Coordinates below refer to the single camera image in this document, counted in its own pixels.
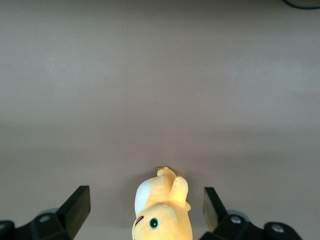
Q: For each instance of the yellow plush toy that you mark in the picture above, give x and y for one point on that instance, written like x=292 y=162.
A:
x=162 y=212

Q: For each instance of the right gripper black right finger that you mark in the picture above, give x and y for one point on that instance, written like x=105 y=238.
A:
x=225 y=225

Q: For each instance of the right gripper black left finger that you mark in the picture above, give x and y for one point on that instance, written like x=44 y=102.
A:
x=62 y=222

